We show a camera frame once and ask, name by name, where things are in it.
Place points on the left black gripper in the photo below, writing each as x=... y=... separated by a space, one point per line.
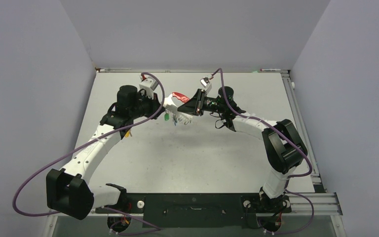
x=154 y=103

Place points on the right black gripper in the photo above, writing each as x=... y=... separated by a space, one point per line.
x=195 y=106

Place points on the green key tag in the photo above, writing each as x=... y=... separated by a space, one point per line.
x=166 y=116

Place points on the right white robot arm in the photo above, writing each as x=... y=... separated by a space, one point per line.
x=284 y=147

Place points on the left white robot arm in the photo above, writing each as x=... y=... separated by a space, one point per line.
x=68 y=190

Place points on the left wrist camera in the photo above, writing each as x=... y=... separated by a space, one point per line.
x=148 y=85

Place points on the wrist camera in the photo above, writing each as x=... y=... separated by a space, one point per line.
x=206 y=84
x=148 y=85

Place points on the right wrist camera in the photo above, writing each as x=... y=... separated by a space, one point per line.
x=206 y=84

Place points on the aluminium back rail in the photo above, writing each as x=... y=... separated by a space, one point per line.
x=136 y=70

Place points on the aluminium rail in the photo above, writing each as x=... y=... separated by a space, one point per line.
x=321 y=204
x=290 y=90
x=136 y=70

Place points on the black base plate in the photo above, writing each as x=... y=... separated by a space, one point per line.
x=197 y=220

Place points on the aluminium right rail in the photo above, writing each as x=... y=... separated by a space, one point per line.
x=290 y=90

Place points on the aluminium front rail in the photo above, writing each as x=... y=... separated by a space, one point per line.
x=321 y=204

